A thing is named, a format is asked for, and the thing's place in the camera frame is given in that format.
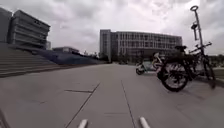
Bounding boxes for grey paved plaza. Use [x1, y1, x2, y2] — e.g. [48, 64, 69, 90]
[0, 63, 224, 128]

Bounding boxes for pale blue bicycle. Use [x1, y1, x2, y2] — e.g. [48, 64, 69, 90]
[135, 52, 165, 76]

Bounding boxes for large grey many-windowed building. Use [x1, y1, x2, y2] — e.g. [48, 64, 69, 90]
[99, 28, 184, 64]

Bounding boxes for low flat building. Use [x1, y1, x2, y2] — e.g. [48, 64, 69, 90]
[52, 46, 81, 55]

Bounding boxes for robot's own part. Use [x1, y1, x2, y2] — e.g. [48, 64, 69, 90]
[138, 116, 151, 128]
[77, 118, 89, 128]

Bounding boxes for black bicycle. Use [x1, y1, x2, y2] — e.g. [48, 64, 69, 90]
[156, 41, 217, 93]

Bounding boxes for grey building with horizontal bands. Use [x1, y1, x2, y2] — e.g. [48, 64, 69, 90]
[0, 7, 52, 52]

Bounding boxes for grey stone steps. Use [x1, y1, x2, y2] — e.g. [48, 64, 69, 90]
[0, 42, 73, 79]

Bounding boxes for grey lamp pole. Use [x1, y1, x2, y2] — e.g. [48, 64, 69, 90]
[189, 4, 205, 48]

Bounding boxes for blue sloped wall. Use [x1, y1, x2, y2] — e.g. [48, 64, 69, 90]
[33, 49, 107, 66]

